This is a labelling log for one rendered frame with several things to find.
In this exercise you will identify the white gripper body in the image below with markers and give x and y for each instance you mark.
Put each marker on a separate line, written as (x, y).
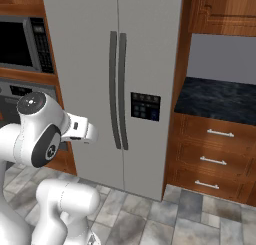
(92, 131)

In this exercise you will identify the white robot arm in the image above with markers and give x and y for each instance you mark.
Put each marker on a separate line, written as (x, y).
(40, 122)

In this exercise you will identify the grey left fridge door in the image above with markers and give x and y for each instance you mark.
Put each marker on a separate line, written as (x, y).
(80, 89)

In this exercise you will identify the grey fridge door with dispenser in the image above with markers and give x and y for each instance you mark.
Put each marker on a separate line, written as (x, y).
(150, 55)

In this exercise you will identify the wooden drawer front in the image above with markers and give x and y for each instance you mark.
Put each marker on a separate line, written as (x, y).
(181, 182)
(190, 157)
(196, 130)

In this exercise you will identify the black and silver microwave oven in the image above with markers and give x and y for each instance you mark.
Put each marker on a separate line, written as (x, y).
(20, 45)

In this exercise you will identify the wooden cupboard door above microwave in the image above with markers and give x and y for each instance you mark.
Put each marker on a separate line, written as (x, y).
(20, 0)

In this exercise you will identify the wooden wall cupboard door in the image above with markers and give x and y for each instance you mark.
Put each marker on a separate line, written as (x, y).
(226, 12)

